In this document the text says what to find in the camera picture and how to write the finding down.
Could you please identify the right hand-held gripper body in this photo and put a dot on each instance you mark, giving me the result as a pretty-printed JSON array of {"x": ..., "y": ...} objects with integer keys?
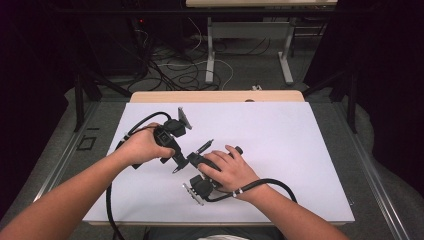
[{"x": 201, "y": 186}]

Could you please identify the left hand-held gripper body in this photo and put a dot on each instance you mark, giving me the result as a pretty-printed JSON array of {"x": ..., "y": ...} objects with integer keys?
[{"x": 168, "y": 136}]

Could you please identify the black pen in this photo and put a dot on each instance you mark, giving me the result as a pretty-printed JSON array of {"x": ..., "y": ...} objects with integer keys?
[{"x": 205, "y": 146}]

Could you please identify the person's left hand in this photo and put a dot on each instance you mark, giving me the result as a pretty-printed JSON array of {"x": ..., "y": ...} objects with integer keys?
[{"x": 143, "y": 146}]

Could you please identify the person's right hand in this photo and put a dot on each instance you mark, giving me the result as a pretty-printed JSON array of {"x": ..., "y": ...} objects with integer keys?
[{"x": 233, "y": 173}]

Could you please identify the person's white shirt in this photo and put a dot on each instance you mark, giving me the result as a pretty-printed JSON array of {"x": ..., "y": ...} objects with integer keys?
[{"x": 223, "y": 238}]

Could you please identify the light wooden table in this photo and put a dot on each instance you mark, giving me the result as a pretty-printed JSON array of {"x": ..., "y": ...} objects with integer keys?
[{"x": 216, "y": 96}]

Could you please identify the white table mat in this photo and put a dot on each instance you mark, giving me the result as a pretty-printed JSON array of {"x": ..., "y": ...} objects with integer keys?
[{"x": 283, "y": 150}]

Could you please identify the black square floor socket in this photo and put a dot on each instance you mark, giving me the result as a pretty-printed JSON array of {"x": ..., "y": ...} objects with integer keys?
[{"x": 80, "y": 143}]

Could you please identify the small white plug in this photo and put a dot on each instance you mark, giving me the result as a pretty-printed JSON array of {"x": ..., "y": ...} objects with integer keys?
[{"x": 256, "y": 88}]

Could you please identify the desk with white legs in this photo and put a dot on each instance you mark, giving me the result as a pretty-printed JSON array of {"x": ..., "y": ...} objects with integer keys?
[{"x": 210, "y": 50}]

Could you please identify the black metal stand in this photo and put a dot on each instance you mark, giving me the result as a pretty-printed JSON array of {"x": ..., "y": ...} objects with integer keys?
[
  {"x": 79, "y": 100},
  {"x": 351, "y": 100}
]

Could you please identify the dark curtain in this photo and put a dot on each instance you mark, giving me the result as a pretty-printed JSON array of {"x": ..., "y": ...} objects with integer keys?
[
  {"x": 26, "y": 100},
  {"x": 393, "y": 100}
]

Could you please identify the grey metal floor rail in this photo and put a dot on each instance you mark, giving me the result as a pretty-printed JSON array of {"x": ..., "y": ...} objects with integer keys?
[
  {"x": 373, "y": 180},
  {"x": 66, "y": 160}
]

